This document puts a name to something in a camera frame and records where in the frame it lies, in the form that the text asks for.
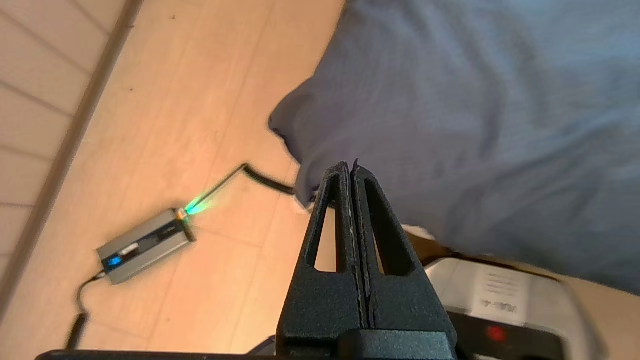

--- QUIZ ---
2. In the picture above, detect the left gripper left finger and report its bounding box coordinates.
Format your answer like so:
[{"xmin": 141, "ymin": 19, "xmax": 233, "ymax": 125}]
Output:
[{"xmin": 276, "ymin": 161, "xmax": 370, "ymax": 360}]

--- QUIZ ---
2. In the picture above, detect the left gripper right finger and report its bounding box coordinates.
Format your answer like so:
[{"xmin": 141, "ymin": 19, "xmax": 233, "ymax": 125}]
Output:
[{"xmin": 351, "ymin": 158, "xmax": 459, "ymax": 360}]

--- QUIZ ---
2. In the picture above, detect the white robot body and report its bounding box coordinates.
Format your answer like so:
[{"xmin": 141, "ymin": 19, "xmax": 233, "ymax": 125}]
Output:
[{"xmin": 250, "ymin": 257, "xmax": 608, "ymax": 360}]

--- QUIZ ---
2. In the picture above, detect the grey metal power box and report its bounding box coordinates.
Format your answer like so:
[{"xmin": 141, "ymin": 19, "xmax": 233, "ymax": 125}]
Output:
[{"xmin": 96, "ymin": 207, "xmax": 197, "ymax": 286}]

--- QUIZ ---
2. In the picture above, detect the blue bed sheet mattress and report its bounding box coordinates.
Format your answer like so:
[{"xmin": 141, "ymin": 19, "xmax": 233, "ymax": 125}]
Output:
[{"xmin": 268, "ymin": 0, "xmax": 640, "ymax": 296}]

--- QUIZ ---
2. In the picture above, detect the black coiled cable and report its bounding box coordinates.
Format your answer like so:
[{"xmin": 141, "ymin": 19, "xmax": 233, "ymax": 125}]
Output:
[{"xmin": 187, "ymin": 162, "xmax": 321, "ymax": 213}]

